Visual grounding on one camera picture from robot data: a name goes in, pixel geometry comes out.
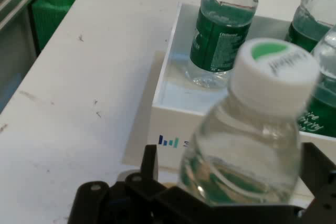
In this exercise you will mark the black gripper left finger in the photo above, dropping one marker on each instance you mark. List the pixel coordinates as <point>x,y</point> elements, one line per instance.
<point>149,163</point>

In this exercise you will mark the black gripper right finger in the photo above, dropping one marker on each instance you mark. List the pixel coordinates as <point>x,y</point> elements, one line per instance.
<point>323,176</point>

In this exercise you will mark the clear green-label water bottle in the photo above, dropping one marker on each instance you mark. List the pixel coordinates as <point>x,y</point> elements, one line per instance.
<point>309,16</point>
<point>223,37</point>
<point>325,98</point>
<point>249,142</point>

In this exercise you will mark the white acrylic organizer box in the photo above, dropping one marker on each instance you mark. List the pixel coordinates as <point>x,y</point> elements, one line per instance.
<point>173,119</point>

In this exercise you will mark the green foam block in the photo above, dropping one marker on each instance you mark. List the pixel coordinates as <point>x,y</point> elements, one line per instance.
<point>57,6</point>

